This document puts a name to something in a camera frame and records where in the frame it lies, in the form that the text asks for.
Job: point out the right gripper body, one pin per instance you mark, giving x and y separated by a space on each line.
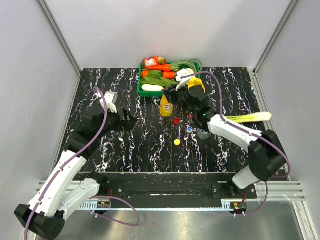
179 96

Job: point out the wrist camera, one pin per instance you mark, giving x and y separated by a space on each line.
182 77
110 100

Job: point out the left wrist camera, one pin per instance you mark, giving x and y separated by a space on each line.
110 100

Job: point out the toy carrot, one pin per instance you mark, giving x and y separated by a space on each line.
169 74
161 67

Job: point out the yellow juice bottle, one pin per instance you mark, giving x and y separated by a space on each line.
166 108

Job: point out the upper toy carrot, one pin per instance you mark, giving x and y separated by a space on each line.
161 67

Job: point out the white bottle cap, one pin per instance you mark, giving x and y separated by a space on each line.
189 129

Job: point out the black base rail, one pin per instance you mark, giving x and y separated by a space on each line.
168 188

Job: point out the yellow bottle cap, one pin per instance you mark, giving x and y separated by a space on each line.
177 142

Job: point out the lower toy carrot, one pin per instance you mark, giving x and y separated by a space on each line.
169 74

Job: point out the green plastic tray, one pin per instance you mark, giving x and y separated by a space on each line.
147 93

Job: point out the red label water bottle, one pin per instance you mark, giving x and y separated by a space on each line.
192 117

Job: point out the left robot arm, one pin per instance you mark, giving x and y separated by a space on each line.
47 212

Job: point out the yellow toy cabbage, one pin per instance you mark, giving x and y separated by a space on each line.
194 81

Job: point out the red bottle cap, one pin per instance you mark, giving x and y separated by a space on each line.
176 121

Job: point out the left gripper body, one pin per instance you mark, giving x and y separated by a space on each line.
125 124

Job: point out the pale toy corn cob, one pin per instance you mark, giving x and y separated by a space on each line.
251 118

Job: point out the white toy radish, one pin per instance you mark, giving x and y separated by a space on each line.
152 88

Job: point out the green toy scallions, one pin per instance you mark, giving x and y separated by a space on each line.
194 64

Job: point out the green toy leafy vegetable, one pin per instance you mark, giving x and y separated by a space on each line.
155 77

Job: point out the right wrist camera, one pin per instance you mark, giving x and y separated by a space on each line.
182 77

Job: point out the blue label water bottle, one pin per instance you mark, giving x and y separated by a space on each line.
202 134

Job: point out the red white snack packet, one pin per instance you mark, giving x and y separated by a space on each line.
153 61

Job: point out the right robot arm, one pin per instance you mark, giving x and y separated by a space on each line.
266 155

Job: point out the small toy tomato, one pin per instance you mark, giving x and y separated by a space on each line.
144 73

